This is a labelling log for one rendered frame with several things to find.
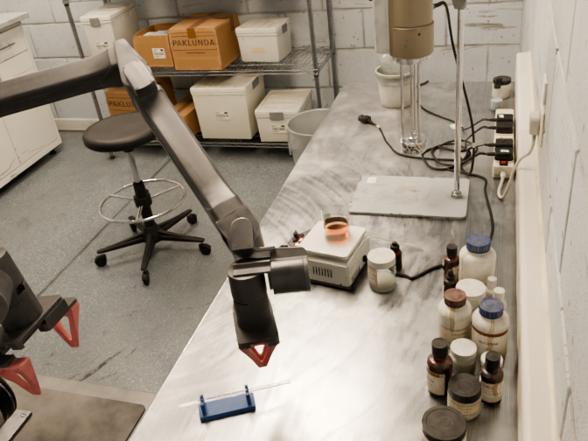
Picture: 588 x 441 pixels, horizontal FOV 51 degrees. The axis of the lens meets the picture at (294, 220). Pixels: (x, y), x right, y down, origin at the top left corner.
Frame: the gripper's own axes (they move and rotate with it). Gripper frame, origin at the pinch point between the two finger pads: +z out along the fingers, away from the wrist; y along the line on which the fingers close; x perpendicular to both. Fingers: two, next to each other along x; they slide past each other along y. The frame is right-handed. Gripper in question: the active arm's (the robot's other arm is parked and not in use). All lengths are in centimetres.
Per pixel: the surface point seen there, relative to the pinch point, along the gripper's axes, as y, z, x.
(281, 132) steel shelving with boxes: 243, 64, -34
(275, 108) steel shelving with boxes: 248, 51, -33
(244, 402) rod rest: -0.5, 8.6, 4.4
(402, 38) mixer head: 54, -35, -44
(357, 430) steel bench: -10.7, 9.5, -13.5
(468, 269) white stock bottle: 15.1, 1.5, -43.7
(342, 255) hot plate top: 26.7, 0.5, -20.8
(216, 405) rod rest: 0.3, 8.7, 9.3
